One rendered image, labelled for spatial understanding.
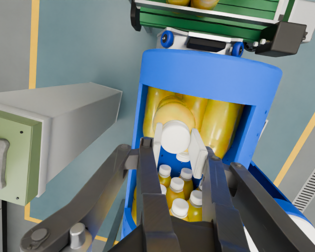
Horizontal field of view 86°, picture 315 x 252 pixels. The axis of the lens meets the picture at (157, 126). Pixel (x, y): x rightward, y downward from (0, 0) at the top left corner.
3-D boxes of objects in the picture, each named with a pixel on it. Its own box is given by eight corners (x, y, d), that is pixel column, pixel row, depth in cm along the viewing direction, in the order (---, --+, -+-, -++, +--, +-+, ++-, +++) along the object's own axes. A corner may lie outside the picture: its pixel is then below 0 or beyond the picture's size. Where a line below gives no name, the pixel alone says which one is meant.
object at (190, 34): (182, 49, 52) (186, 42, 40) (184, 41, 51) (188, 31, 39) (215, 54, 51) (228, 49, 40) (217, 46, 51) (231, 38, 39)
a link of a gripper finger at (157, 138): (156, 172, 16) (148, 171, 16) (159, 143, 23) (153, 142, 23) (161, 144, 15) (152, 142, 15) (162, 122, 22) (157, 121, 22)
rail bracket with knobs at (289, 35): (245, 53, 53) (263, 49, 44) (253, 28, 51) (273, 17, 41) (277, 58, 53) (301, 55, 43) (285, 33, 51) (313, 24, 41)
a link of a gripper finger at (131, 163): (148, 174, 15) (114, 169, 15) (152, 149, 19) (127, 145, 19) (150, 159, 14) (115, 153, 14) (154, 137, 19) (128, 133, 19)
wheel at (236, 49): (229, 57, 47) (236, 57, 46) (234, 39, 46) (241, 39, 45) (234, 59, 50) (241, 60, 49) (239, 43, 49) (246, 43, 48)
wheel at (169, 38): (167, 46, 46) (172, 48, 47) (170, 28, 45) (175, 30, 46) (158, 47, 50) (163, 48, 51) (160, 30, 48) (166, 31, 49)
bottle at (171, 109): (192, 110, 41) (211, 136, 23) (171, 129, 42) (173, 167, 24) (172, 89, 40) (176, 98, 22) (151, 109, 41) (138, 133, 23)
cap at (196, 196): (188, 202, 45) (189, 197, 44) (190, 194, 48) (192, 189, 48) (203, 208, 44) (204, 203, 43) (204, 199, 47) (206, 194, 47)
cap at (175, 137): (194, 135, 23) (197, 140, 21) (173, 152, 24) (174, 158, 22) (175, 115, 23) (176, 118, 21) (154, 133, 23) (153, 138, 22)
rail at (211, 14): (136, 6, 47) (134, 2, 44) (137, 3, 47) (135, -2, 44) (279, 28, 46) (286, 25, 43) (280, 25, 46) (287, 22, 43)
